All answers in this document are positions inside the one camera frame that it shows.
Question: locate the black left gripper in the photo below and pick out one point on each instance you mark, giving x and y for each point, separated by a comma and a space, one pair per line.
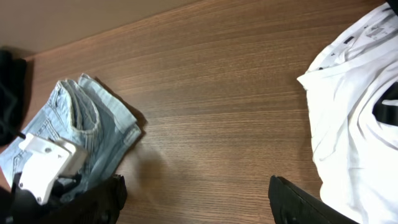
18, 206

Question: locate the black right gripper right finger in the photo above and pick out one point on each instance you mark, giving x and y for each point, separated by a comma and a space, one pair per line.
292, 205

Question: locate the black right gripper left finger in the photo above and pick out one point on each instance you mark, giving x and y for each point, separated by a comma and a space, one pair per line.
100, 205

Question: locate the light blue denim shorts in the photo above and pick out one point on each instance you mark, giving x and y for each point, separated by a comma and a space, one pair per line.
85, 113

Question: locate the white printed t-shirt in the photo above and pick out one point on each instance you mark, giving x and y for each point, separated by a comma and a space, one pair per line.
351, 91

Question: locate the folded dark green garment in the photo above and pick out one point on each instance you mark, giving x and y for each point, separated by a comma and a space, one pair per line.
12, 95

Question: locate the black logo t-shirt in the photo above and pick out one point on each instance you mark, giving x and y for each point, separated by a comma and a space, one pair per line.
393, 5

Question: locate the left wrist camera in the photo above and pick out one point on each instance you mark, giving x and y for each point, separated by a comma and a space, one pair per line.
49, 160

